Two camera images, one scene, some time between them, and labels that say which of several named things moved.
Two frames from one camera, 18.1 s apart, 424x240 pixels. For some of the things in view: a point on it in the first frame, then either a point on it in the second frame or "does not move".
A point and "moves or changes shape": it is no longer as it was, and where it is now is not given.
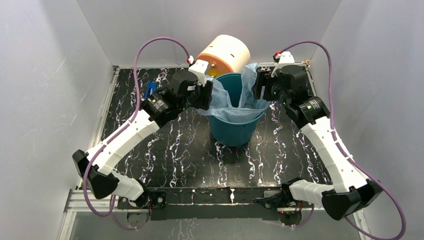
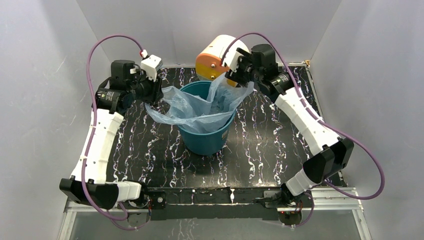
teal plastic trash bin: (230, 134) -> (205, 125)
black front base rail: (213, 203) does not move
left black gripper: (205, 96) -> (156, 92)
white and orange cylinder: (226, 54) does not move
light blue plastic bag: (250, 108) moves or changes shape
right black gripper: (262, 78) -> (235, 76)
